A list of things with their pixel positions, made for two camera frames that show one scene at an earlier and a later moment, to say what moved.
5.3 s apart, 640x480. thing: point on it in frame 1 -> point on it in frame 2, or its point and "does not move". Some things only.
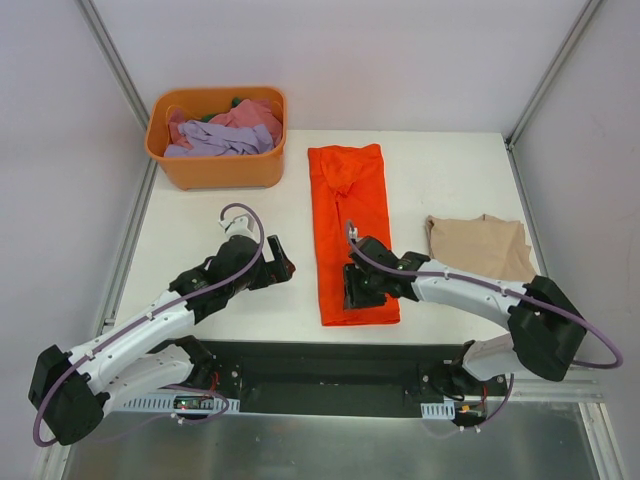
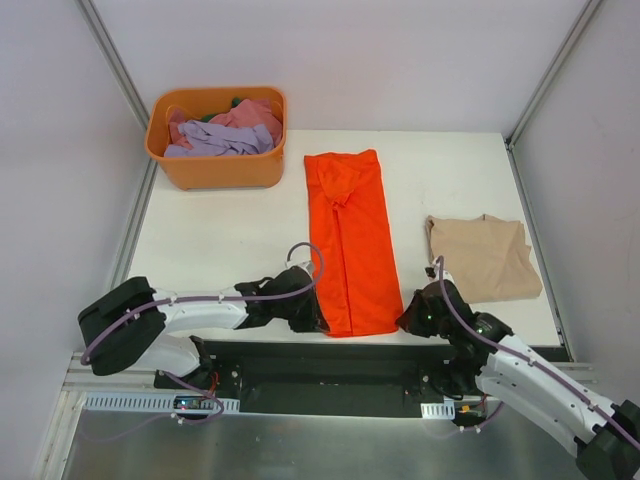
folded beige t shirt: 484,243 does not move
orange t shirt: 348,185 does not move
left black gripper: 273,264 -> 310,314
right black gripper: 360,285 -> 412,316
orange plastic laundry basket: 251,170 does not move
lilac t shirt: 221,140 does not move
